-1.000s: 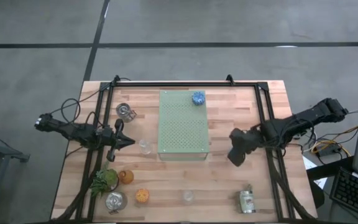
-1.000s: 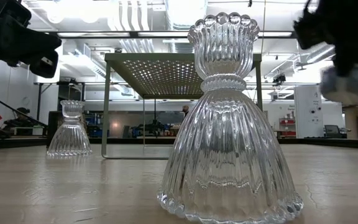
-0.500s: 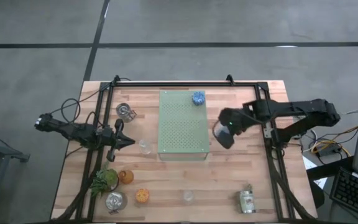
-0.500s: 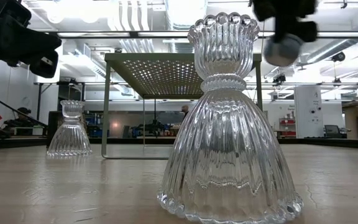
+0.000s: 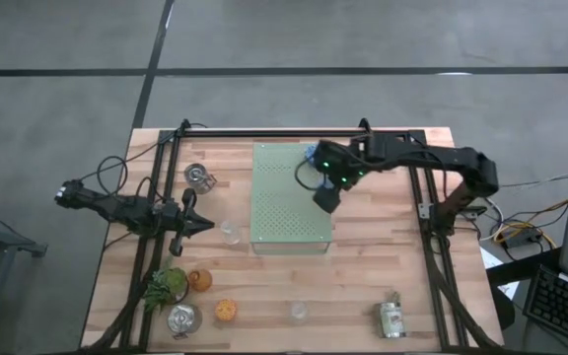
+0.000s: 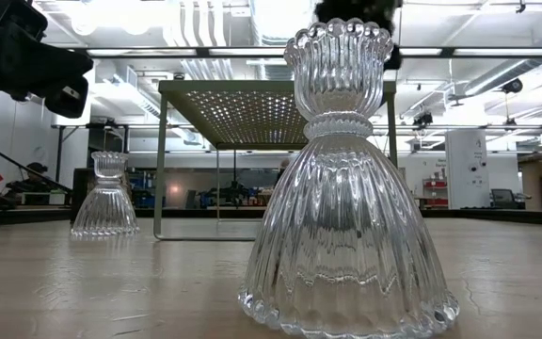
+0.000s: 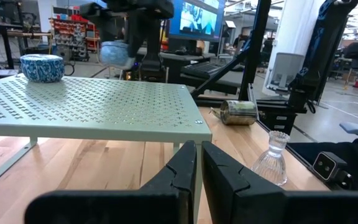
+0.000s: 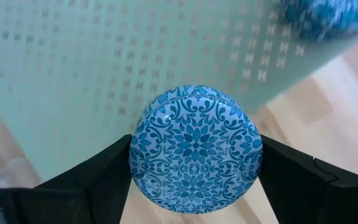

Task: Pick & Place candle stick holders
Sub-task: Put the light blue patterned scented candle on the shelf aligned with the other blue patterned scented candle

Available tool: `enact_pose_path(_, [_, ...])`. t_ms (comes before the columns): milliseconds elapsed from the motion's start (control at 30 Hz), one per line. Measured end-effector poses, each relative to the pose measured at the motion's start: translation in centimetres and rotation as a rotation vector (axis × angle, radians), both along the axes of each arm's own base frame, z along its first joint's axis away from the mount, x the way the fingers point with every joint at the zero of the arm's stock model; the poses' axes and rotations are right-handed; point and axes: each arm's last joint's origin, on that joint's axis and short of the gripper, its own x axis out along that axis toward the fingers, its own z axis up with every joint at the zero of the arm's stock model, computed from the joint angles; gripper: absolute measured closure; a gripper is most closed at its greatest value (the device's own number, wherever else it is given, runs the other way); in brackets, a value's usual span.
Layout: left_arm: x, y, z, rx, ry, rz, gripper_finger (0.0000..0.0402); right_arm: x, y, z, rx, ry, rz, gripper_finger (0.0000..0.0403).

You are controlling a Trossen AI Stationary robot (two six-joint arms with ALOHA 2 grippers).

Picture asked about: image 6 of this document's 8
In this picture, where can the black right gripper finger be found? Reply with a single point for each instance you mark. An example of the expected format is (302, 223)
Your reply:
(355, 9)

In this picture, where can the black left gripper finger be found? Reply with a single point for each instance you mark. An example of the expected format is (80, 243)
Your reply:
(50, 68)

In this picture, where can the clear ribbed glass candle holder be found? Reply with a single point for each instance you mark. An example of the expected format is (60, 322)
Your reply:
(106, 207)
(346, 212)

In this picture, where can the person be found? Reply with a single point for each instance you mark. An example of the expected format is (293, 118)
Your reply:
(36, 168)

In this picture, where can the black ceiling device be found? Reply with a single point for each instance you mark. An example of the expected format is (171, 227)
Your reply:
(422, 120)

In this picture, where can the black overhead light bar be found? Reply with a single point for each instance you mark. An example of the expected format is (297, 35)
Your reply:
(202, 52)

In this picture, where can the green perforated metal shelf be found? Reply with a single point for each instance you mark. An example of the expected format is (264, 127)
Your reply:
(233, 117)

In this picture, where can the black ceiling spotlight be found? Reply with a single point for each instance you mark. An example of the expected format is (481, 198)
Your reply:
(513, 85)

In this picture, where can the white pillar kiosk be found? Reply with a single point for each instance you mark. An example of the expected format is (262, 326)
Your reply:
(466, 155)

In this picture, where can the red parts bin shelf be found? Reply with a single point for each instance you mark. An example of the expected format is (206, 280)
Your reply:
(435, 184)

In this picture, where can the black office chair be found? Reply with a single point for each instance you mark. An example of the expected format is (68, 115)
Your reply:
(504, 198)

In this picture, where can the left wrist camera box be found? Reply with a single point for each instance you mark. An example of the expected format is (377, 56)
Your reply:
(7, 21)

